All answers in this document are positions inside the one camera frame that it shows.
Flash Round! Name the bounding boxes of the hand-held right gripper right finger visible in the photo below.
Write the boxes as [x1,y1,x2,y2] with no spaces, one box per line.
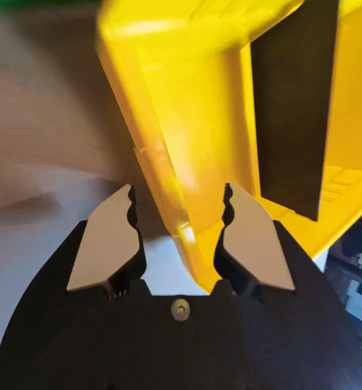
[213,182,296,302]

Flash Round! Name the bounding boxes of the black bin divider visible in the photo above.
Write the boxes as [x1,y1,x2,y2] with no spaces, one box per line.
[250,0,340,222]

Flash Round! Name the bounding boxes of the yellow plastic bin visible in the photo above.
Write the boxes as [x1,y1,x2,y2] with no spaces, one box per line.
[96,0,362,294]

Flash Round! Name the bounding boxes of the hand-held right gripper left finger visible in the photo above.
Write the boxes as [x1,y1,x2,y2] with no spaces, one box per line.
[66,184,147,300]

